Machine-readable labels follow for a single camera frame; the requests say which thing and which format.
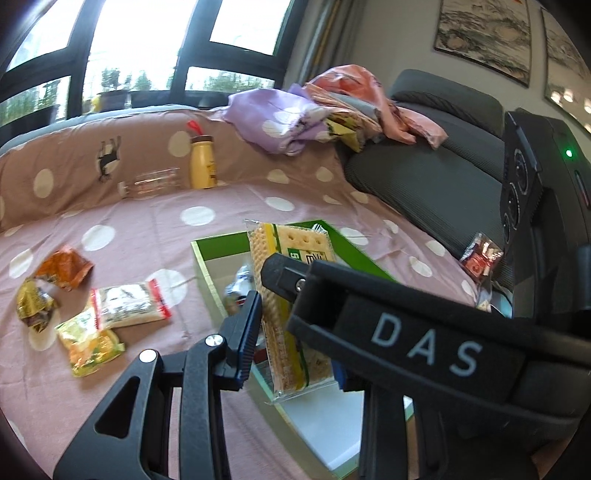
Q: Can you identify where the green cardboard box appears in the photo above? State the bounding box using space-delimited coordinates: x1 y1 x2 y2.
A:
191 219 414 478

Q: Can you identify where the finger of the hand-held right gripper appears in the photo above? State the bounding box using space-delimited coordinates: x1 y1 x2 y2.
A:
260 253 315 302

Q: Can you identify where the potted plant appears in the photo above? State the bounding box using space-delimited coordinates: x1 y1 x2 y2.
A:
97 69 130 112

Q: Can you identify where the framed landscape painting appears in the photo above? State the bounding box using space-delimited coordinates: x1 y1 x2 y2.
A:
540 7 591 125
433 0 532 88

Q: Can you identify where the yellow bottle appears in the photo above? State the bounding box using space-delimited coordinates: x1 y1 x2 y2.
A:
185 120 219 190

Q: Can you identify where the clear cracker packet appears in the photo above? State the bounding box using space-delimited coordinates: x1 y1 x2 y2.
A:
244 218 338 404

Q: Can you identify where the yellow green snack packet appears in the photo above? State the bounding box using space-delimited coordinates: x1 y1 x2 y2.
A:
54 307 126 378

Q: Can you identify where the gold snack packet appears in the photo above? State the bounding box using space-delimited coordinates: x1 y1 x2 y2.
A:
17 278 58 334

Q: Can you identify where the beige curtain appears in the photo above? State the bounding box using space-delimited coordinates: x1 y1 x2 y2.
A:
281 0 365 88

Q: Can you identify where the pink cloth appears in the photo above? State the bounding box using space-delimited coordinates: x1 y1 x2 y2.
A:
307 65 448 149

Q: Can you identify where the black framed window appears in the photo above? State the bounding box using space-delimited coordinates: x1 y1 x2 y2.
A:
0 0 296 139

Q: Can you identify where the orange snack packet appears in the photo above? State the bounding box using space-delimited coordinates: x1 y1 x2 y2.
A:
28 246 94 292

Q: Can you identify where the dark grey cushion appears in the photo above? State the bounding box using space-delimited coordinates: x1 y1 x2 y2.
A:
342 69 513 278

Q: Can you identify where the white red-edged snack packet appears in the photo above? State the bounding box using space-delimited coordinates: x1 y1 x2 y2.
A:
90 278 173 329

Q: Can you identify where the pink polka dot bed sheet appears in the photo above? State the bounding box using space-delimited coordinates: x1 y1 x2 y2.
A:
0 104 490 480

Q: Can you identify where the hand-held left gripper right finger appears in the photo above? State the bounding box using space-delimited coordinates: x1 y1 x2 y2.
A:
332 362 416 480

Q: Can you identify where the red snack packet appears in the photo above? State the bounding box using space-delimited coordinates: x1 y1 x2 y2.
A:
459 232 505 283

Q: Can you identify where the purple dotted cloth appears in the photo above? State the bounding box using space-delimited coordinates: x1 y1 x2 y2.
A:
222 83 338 157

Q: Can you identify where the clear plastic bottle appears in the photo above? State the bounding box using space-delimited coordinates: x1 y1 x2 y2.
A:
117 167 182 200

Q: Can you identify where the silver snack packet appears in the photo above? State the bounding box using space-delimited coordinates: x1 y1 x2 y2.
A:
224 265 254 319

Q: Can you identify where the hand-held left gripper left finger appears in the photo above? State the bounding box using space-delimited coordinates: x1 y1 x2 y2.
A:
53 291 264 480

